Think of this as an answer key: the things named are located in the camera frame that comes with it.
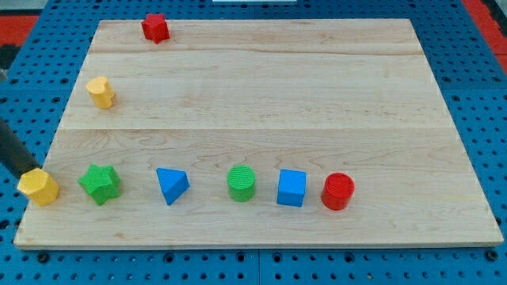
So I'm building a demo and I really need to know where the yellow heart block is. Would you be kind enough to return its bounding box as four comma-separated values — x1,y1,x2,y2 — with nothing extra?
86,77,115,109

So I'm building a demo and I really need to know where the blue cube block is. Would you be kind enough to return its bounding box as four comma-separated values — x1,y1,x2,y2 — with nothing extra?
276,169,306,207

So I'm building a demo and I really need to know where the wooden board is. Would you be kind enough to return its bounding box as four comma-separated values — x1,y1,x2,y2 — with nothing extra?
14,19,504,250

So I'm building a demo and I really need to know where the green cylinder block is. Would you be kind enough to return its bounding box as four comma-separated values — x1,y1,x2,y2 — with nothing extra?
227,165,256,202

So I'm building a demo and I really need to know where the blue triangular prism block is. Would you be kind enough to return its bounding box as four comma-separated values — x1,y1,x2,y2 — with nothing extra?
156,168,190,206

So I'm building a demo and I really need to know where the red cylinder block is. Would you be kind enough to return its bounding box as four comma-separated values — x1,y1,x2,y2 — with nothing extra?
321,173,355,211

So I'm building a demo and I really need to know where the red star block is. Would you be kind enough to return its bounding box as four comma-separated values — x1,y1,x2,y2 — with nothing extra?
141,13,170,44

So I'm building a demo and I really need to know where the green star block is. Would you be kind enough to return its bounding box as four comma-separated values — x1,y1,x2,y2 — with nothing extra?
78,164,120,206

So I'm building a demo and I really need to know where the yellow hexagon block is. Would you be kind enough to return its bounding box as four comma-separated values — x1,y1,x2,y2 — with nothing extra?
17,168,59,206

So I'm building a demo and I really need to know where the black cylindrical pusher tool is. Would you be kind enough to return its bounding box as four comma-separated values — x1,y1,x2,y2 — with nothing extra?
1,120,40,178

